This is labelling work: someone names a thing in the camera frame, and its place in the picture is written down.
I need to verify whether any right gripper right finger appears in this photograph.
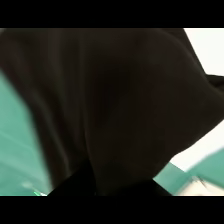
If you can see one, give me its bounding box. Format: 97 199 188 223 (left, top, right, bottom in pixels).
97 178 175 197

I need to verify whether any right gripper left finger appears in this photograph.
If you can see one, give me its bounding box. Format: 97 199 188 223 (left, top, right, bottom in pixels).
47 161 98 197

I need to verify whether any black garment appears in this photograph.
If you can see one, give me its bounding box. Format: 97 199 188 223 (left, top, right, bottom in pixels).
0 28 224 197

